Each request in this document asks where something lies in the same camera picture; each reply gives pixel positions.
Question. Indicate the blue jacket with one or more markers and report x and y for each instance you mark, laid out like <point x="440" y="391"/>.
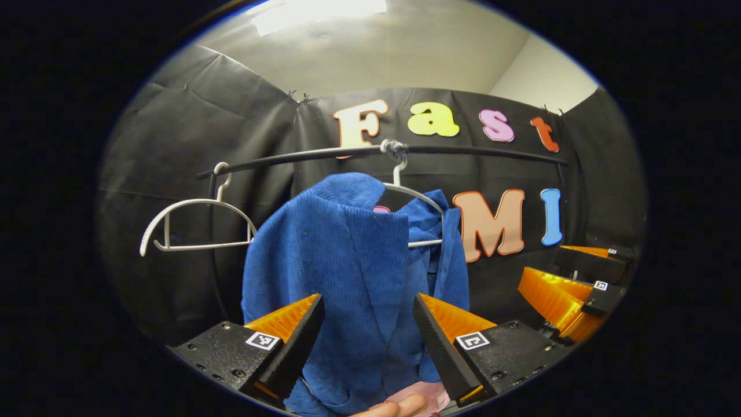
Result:
<point x="347" y="260"/>

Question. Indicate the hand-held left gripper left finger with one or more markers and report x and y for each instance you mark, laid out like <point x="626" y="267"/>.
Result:
<point x="295" y="353"/>

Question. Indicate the pink laundry hamper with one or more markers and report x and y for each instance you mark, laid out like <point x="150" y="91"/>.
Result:
<point x="431" y="394"/>

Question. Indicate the white plastic hanger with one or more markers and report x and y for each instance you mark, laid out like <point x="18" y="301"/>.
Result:
<point x="425" y="243"/>
<point x="202" y="247"/>

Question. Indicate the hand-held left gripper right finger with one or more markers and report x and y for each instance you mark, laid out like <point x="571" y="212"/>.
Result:
<point x="443" y="353"/>

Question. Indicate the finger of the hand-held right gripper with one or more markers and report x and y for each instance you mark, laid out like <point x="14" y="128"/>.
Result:
<point x="605" y="301"/>
<point x="590" y="266"/>

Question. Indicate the black clothes rack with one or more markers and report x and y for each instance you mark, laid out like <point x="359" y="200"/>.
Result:
<point x="474" y="152"/>

